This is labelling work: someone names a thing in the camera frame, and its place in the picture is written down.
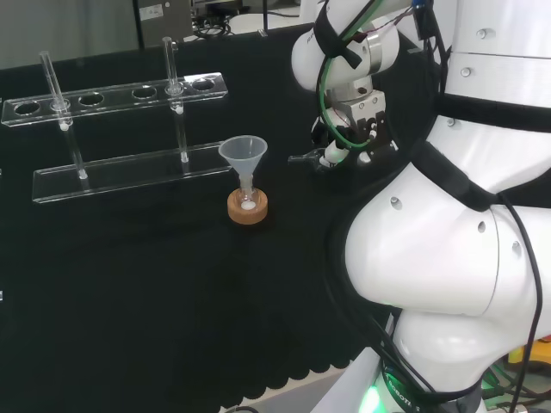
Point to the translucent plastic funnel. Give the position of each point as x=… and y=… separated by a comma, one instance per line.
x=243, y=152

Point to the yellow stop button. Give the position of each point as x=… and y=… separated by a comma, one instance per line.
x=531, y=350

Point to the clear acrylic funnel stand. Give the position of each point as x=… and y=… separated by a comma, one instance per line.
x=120, y=168

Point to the grey metal cabinet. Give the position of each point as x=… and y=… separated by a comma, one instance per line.
x=163, y=19

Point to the clear tape piece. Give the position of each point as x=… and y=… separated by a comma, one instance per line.
x=262, y=33

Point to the black bench cloth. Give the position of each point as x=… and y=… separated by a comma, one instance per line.
x=150, y=301

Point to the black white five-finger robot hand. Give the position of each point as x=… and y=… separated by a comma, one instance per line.
x=366, y=125

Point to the clear round-bottom flask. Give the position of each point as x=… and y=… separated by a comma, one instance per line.
x=247, y=202

